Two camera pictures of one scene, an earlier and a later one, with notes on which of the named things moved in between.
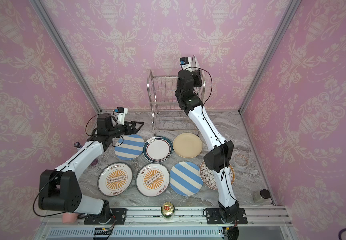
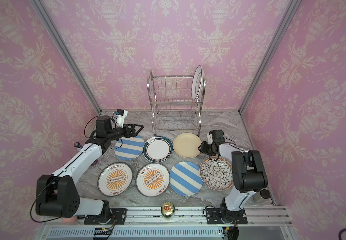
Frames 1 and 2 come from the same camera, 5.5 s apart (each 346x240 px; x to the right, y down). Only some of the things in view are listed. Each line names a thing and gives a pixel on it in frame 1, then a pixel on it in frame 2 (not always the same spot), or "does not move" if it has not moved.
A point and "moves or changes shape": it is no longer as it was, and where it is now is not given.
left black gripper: x=133 y=131 does not move
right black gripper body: x=196 y=79 → x=207 y=147
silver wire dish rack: x=166 y=113 does not move
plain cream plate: x=187 y=145 does not move
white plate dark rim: x=195 y=66 moves or changes shape
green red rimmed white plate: x=157 y=149 does not move
